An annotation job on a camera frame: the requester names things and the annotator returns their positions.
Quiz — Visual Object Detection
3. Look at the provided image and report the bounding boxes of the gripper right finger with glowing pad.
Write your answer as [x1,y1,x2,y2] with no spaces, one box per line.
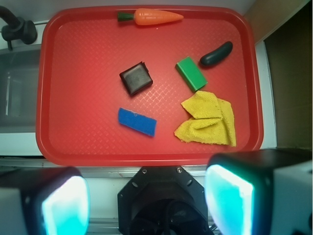
[204,148,313,235]

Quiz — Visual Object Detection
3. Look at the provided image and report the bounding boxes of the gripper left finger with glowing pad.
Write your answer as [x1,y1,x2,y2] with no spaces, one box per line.
[0,167,90,235]

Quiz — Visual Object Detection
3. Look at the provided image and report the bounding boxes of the dark green plastic pickle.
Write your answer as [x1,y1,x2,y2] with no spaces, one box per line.
[200,41,233,67]

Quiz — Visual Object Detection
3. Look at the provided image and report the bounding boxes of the yellow microfiber cloth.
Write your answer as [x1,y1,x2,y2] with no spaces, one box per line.
[174,91,237,147]

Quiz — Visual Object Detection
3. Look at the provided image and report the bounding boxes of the blue flat block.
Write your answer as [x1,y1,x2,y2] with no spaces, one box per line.
[118,108,157,137]

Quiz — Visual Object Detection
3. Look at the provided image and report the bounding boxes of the red plastic tray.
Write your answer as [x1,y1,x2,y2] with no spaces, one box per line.
[36,6,264,166]

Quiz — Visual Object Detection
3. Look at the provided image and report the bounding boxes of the steel sink basin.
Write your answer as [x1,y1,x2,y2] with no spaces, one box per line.
[0,45,41,133]

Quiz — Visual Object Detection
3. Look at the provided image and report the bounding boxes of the green rectangular block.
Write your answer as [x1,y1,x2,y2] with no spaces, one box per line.
[175,57,208,93]

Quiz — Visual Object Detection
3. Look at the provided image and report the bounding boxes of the black square block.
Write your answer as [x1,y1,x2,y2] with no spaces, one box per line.
[119,62,153,96]

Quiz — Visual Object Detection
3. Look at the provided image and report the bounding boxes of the orange plastic carrot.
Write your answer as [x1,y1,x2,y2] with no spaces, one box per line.
[117,8,184,26]

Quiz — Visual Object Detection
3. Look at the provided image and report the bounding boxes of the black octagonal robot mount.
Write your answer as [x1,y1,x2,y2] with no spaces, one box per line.
[117,166,213,235]

